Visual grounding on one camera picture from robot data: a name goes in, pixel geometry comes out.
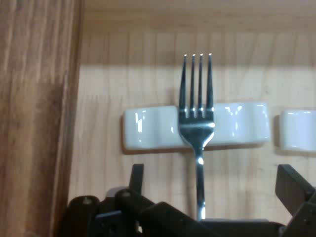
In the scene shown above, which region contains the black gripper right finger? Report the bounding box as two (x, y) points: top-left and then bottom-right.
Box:
(275, 164), (316, 237)

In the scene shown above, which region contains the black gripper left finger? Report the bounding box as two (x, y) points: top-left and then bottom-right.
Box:
(66, 163), (215, 237)

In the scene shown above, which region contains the white ceramic cutlery rest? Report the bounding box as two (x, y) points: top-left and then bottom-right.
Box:
(122, 102), (270, 152)
(279, 109), (316, 152)

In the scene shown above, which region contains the silver metal fork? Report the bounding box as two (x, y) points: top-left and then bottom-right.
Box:
(178, 53), (215, 222)

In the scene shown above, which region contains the dark brown wooden cabinet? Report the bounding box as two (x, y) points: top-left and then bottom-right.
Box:
(0, 0), (84, 237)

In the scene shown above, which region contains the light wooden drawer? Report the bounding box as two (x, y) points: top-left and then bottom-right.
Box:
(65, 0), (316, 222)

